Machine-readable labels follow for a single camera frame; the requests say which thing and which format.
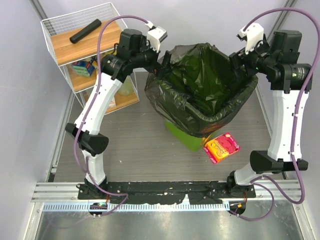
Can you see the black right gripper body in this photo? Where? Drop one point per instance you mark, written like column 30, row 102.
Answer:
column 250, row 61

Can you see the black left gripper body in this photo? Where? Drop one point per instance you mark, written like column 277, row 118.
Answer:
column 153, row 66

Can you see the black trash bag roll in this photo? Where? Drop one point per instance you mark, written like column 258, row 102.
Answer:
column 85, row 31

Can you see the green plastic trash bin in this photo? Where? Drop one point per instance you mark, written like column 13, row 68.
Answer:
column 191, row 142

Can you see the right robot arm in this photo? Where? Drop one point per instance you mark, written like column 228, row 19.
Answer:
column 278, row 60

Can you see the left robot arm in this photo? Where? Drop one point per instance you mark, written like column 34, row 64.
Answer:
column 134, row 50

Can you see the translucent green bottle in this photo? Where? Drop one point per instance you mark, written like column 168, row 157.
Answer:
column 126, row 88

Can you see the white red small box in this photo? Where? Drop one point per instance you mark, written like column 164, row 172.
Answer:
column 112, row 103

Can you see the blue green sponge pack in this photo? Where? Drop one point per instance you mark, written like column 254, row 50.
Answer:
column 84, row 68

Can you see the pink orange sponge package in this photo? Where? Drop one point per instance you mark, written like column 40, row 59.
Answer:
column 221, row 147

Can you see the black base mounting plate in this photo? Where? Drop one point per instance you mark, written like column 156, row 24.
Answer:
column 165, row 192

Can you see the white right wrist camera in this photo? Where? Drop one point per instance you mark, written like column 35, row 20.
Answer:
column 253, row 34

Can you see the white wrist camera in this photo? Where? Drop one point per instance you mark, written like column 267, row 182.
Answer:
column 155, row 36
column 253, row 34

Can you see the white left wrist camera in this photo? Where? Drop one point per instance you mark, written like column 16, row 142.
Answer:
column 155, row 36

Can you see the white wire shelf rack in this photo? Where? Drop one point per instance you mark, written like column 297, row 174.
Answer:
column 57, row 32

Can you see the aluminium frame rail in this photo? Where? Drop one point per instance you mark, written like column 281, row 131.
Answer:
column 55, row 192

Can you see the grey slotted cable duct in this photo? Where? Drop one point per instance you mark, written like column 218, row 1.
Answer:
column 88, row 206

